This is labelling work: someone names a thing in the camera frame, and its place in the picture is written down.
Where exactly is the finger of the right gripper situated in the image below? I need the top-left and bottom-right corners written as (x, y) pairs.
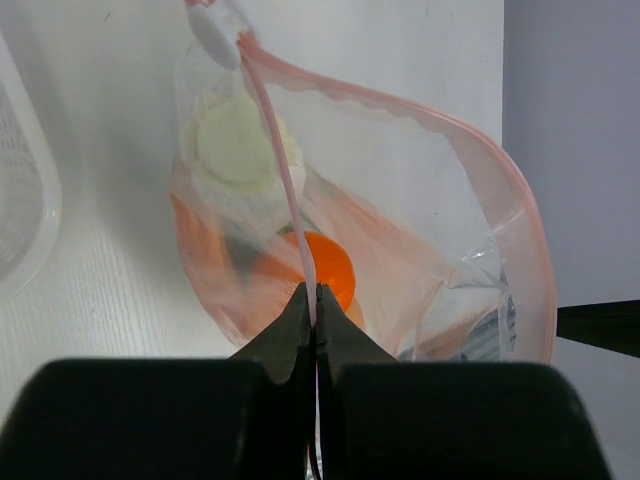
top-left (556, 302), bottom-right (640, 358)

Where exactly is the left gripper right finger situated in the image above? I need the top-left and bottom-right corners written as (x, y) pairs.
top-left (314, 285), bottom-right (400, 479)

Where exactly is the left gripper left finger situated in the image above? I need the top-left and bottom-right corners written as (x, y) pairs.
top-left (231, 283), bottom-right (313, 479)

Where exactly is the orange persimmon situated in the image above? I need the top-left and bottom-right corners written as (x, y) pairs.
top-left (305, 231), bottom-right (356, 311)

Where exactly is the clear pink-dotted zip bag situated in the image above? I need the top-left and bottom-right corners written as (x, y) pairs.
top-left (169, 1), bottom-right (557, 362)

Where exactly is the green celery stalk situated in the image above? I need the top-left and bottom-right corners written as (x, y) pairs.
top-left (181, 93), bottom-right (291, 237)

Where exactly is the white perforated plastic basket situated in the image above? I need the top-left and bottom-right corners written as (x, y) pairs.
top-left (1, 40), bottom-right (62, 303)

